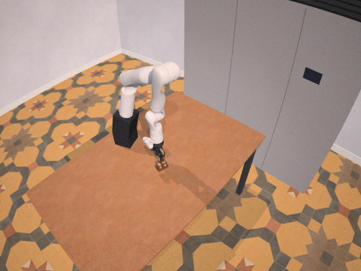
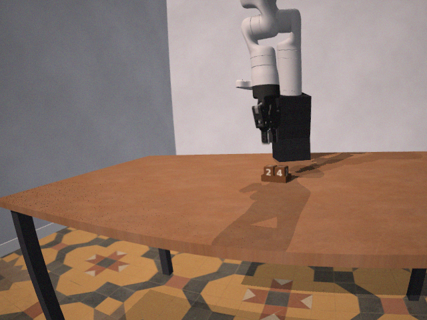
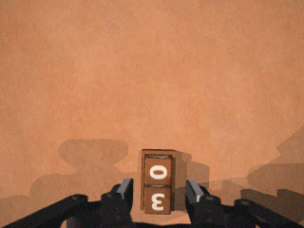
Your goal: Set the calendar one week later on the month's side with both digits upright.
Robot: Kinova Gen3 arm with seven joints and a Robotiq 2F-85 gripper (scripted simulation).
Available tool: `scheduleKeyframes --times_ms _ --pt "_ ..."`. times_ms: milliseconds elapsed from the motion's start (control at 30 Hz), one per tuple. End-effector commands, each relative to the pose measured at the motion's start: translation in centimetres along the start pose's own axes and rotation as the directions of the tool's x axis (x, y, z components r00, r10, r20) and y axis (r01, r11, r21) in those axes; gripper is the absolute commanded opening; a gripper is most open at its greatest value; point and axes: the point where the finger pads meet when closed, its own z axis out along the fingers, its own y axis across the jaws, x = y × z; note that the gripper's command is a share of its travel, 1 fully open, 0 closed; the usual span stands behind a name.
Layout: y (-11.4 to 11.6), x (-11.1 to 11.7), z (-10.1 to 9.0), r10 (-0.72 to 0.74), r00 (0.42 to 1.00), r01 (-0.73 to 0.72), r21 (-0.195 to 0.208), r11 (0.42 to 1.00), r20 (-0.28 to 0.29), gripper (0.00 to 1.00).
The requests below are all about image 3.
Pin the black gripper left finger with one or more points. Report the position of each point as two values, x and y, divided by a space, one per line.
113 212

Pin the brown rectangular tray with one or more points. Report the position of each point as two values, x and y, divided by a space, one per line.
172 154

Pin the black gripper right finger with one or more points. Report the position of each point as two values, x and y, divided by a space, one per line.
244 214

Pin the brown digit cube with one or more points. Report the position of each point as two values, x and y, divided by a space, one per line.
157 199
158 170

